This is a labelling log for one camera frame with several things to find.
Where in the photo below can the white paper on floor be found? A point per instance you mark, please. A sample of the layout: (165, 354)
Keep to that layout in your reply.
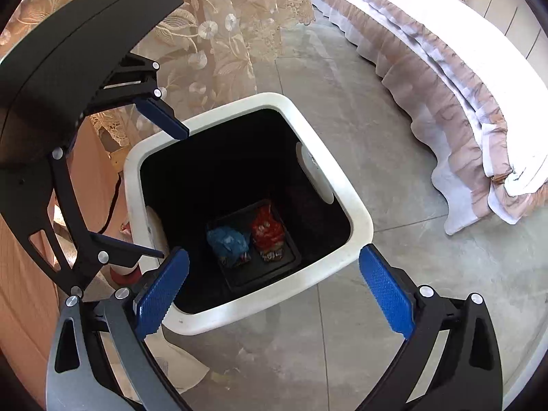
(182, 369)

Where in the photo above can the white square trash bin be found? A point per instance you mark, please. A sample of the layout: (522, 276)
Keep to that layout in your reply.
(255, 158)

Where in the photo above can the blue snack wrapper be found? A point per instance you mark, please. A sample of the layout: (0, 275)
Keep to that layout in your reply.
(229, 245)

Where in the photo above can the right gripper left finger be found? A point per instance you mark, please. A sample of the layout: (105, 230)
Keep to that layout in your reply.
(79, 374)

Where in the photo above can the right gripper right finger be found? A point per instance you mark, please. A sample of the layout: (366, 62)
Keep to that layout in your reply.
(468, 374)

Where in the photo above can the bed with ruffled skirt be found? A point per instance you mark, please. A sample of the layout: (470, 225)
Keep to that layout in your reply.
(473, 99)

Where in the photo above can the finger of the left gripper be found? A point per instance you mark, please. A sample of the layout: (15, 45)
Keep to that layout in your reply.
(116, 253)
(134, 82)

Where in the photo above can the embroidered beige tablecloth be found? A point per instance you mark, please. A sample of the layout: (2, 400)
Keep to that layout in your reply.
(206, 50)

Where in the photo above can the red snack wrapper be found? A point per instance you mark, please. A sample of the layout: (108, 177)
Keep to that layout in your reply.
(268, 234)

